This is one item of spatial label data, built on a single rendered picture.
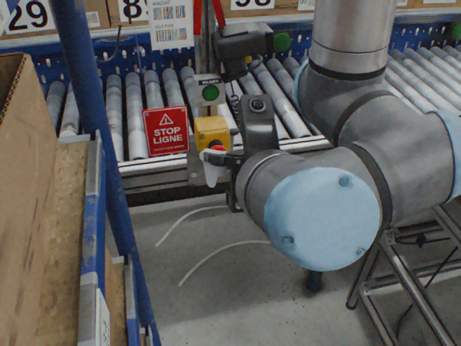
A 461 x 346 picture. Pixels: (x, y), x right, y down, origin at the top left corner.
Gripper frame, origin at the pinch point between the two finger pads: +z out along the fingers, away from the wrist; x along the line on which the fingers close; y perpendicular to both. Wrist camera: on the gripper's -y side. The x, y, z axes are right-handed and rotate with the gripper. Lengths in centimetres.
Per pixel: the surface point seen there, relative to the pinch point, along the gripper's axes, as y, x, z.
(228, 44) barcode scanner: -18.9, 1.5, 9.6
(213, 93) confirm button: -9.9, -0.4, 17.9
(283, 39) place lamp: -30, 35, 72
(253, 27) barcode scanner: -22.3, 6.7, 10.7
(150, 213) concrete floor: 44, -17, 118
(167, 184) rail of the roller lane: 12.6, -10.6, 34.7
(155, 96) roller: -10, -12, 60
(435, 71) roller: -17, 90, 60
